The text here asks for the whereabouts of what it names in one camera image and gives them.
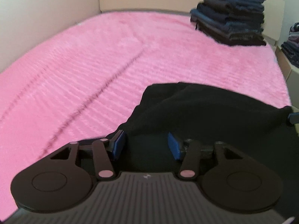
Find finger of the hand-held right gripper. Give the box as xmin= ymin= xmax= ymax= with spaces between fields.
xmin=288 ymin=107 xmax=299 ymax=125

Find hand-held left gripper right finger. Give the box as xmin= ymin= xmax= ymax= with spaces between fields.
xmin=168 ymin=132 xmax=251 ymax=181

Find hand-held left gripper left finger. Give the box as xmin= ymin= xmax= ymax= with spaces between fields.
xmin=47 ymin=130 xmax=127 ymax=181

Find black sweater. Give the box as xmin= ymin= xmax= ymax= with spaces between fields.
xmin=120 ymin=82 xmax=299 ymax=215

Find small stack of folded clothes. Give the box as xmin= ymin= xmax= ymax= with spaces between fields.
xmin=281 ymin=22 xmax=299 ymax=69

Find tall stack of folded clothes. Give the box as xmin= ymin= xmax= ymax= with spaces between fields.
xmin=190 ymin=0 xmax=268 ymax=46

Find pink fluffy blanket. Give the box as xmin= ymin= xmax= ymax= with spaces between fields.
xmin=0 ymin=10 xmax=292 ymax=217

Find beige bed headboard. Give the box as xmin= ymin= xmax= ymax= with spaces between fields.
xmin=0 ymin=0 xmax=102 ymax=73

